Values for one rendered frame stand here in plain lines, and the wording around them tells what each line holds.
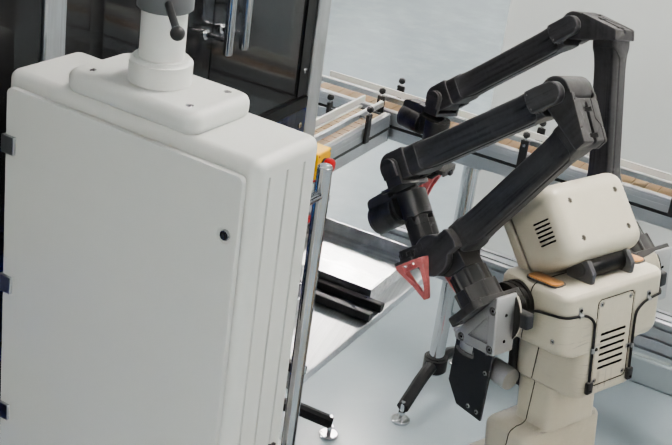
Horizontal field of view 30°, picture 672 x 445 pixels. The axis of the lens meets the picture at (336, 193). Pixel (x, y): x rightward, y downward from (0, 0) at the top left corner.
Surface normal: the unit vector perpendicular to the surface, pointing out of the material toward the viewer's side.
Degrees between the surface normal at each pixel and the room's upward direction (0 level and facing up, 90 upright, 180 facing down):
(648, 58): 90
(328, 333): 0
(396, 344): 0
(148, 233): 90
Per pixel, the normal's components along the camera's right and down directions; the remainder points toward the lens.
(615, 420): 0.13, -0.91
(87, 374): -0.54, 0.28
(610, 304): 0.62, 0.26
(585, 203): 0.54, -0.32
